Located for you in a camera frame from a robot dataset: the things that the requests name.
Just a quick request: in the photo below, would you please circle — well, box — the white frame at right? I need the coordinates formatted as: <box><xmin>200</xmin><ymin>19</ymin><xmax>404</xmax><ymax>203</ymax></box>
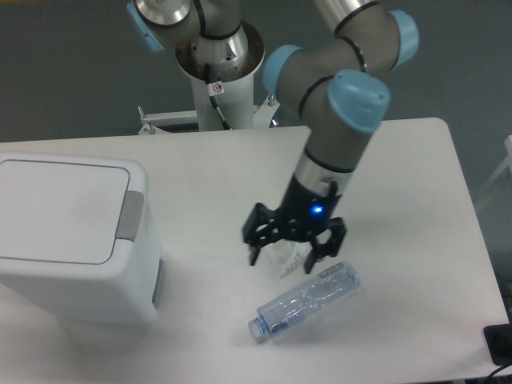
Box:
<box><xmin>474</xmin><ymin>135</ymin><xmax>511</xmax><ymax>213</ymax></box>

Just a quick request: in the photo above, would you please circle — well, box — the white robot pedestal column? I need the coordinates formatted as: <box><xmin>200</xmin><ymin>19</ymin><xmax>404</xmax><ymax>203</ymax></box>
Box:
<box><xmin>175</xmin><ymin>21</ymin><xmax>265</xmax><ymax>131</ymax></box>

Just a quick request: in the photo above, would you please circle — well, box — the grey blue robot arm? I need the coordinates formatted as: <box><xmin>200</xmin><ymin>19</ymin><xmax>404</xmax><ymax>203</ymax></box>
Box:
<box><xmin>127</xmin><ymin>1</ymin><xmax>419</xmax><ymax>271</ymax></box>

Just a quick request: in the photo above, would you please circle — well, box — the white push-top trash can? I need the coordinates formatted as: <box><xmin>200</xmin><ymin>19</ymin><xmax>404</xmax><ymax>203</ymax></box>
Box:
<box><xmin>1</xmin><ymin>151</ymin><xmax>166</xmax><ymax>324</ymax></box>

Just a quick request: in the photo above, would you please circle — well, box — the crumpled clear plastic bottle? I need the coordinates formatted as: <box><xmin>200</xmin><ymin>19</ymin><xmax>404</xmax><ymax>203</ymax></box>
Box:
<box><xmin>248</xmin><ymin>262</ymin><xmax>360</xmax><ymax>342</ymax></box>

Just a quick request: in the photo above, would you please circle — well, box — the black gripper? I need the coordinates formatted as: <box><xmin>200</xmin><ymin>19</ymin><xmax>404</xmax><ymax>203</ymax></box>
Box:
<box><xmin>242</xmin><ymin>176</ymin><xmax>347</xmax><ymax>274</ymax></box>

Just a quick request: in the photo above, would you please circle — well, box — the black device at edge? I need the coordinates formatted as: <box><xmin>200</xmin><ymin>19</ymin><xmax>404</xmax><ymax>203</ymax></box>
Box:
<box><xmin>483</xmin><ymin>323</ymin><xmax>511</xmax><ymax>366</ymax></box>

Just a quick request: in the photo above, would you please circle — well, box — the white pedestal base frame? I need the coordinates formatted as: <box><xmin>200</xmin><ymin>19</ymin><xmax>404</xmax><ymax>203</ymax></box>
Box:
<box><xmin>137</xmin><ymin>94</ymin><xmax>280</xmax><ymax>135</ymax></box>

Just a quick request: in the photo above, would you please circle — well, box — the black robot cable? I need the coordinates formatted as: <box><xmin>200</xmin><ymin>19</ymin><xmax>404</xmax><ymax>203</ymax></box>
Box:
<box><xmin>203</xmin><ymin>62</ymin><xmax>234</xmax><ymax>131</ymax></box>

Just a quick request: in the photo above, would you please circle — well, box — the crumpled white plastic wrapper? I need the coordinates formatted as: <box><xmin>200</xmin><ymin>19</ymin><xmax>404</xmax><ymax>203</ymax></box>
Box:
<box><xmin>267</xmin><ymin>240</ymin><xmax>312</xmax><ymax>278</ymax></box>

